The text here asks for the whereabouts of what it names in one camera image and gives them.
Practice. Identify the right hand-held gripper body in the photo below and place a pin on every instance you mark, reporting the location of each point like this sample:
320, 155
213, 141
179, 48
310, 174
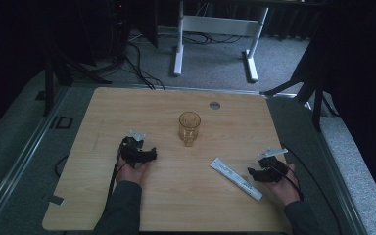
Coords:
272, 171

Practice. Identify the person's right hand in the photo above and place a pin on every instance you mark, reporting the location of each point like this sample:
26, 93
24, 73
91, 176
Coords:
284, 191

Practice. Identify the white metal desk frame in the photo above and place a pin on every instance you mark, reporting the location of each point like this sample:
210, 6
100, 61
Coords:
220, 25

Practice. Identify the black stand with legs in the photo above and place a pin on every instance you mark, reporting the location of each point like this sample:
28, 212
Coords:
316, 101
49, 84

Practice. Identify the person's left hand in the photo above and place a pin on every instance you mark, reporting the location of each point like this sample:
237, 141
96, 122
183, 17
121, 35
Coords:
130, 174

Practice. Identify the clear drinking glass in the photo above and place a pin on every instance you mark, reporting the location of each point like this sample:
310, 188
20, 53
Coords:
189, 129

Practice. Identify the dark computer tower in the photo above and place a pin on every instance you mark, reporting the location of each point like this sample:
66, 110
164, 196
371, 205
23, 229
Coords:
119, 29

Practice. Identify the black rectangular floor frame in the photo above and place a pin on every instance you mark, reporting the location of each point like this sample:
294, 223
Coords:
62, 122

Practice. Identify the long white stick packet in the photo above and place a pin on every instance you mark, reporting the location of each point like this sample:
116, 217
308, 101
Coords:
235, 178

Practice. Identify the grey round table grommet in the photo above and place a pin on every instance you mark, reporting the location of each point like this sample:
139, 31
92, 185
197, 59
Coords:
214, 105

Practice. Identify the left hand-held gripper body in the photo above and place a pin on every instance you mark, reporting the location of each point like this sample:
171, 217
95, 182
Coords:
131, 151

